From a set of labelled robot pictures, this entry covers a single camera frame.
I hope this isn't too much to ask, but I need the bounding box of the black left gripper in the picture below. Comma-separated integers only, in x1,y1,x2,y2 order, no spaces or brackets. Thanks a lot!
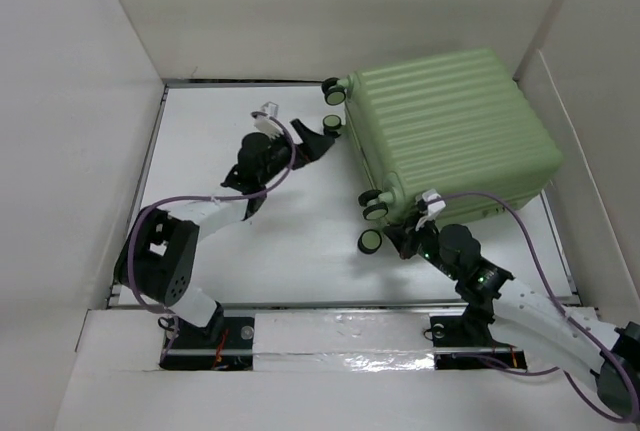
259,121,334,187

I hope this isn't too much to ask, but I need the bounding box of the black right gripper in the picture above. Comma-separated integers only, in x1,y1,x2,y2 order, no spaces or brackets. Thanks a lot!
380,211,460,282

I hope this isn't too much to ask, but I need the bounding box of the green suitcase with blue lining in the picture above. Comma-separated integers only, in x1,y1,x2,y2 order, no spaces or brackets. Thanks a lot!
321,48,563,225

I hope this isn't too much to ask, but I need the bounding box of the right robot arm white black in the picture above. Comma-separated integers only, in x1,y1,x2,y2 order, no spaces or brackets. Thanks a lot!
383,221,639,423

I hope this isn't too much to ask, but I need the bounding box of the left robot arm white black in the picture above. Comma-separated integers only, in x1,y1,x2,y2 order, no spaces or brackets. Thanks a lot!
114,112,342,348

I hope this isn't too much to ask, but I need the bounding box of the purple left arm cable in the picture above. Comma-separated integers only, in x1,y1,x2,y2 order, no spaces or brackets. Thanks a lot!
128,110,297,357

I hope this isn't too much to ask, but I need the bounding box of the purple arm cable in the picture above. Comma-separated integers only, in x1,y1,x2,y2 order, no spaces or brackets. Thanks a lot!
128,110,297,357
424,192,631,422

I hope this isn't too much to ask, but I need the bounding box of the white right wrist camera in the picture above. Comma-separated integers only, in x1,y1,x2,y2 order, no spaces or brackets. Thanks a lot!
415,189,446,231

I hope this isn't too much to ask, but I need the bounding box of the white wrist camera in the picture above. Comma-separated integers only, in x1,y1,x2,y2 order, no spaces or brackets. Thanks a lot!
251,101,283,139
415,189,446,231

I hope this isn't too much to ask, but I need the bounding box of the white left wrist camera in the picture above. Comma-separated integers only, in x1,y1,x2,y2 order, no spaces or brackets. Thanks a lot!
251,101,283,139

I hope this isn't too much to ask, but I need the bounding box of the metal base rail with foil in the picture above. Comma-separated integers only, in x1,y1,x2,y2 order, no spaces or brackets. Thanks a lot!
159,308,528,372

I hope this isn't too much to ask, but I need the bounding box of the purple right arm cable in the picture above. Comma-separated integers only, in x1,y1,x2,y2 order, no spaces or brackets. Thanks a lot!
424,192,631,422

